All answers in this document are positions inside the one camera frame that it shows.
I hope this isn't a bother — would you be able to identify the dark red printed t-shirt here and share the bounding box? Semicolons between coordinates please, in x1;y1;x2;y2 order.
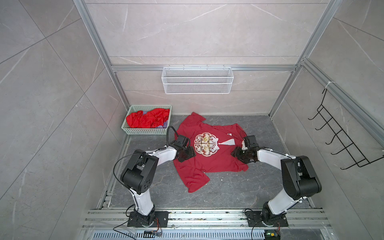
174;113;249;193

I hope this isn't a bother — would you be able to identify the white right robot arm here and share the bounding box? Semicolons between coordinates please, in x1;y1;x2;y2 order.
232;147;322;222

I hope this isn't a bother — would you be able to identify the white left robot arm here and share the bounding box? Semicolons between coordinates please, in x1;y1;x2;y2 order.
120;145;196;217

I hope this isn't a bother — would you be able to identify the bright red t-shirt in basket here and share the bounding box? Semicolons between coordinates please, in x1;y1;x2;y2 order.
126;108;171;129

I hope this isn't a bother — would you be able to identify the light green perforated plastic basket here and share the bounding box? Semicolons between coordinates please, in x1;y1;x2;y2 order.
121;105;172;135

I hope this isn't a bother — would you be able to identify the green circuit board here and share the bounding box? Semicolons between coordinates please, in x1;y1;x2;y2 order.
265;230;281;240

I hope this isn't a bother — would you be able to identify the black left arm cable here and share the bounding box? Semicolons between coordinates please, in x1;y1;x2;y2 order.
112;125;181;193

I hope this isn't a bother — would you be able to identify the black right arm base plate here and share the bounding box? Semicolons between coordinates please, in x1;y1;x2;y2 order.
244;209;289;227

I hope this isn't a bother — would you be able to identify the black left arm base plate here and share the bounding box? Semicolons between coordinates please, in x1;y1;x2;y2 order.
127;211;169;228

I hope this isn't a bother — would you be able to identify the white wire mesh wall basket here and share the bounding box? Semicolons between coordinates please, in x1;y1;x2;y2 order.
162;67;234;95

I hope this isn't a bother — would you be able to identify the black wire wall hook rack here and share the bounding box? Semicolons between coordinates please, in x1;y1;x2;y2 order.
308;89;384;171

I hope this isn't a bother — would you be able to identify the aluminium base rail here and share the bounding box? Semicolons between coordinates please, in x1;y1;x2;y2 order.
77;209;337;240

